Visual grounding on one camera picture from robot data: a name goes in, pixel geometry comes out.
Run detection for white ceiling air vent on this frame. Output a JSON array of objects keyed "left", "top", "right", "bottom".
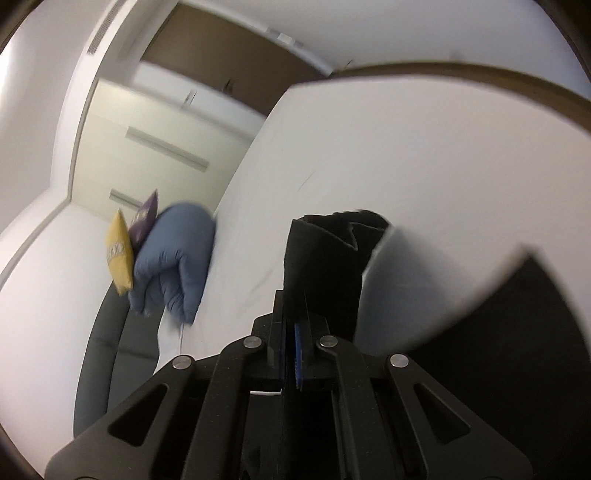
[{"left": 85, "top": 0, "right": 126, "bottom": 56}]

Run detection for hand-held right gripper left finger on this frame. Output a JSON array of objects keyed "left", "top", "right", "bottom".
[{"left": 46, "top": 290, "right": 290, "bottom": 480}]

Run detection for purple snack bag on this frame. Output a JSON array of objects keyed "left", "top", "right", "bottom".
[{"left": 128, "top": 189, "right": 160, "bottom": 254}]

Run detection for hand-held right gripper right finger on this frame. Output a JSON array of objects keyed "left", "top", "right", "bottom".
[{"left": 294, "top": 291, "right": 533, "bottom": 480}]

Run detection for cream wardrobe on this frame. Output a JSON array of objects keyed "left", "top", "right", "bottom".
[{"left": 69, "top": 78, "right": 265, "bottom": 219}]

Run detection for grey padded headboard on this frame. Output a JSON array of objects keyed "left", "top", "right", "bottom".
[{"left": 73, "top": 277, "right": 163, "bottom": 437}]

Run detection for brown wooden door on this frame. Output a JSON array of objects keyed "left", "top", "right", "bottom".
[{"left": 140, "top": 2, "right": 334, "bottom": 117}]

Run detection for yellow snack bag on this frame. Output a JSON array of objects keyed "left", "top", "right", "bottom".
[{"left": 105, "top": 209, "right": 136, "bottom": 296}]

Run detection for black pants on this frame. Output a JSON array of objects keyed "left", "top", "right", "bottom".
[{"left": 281, "top": 210, "right": 591, "bottom": 480}]

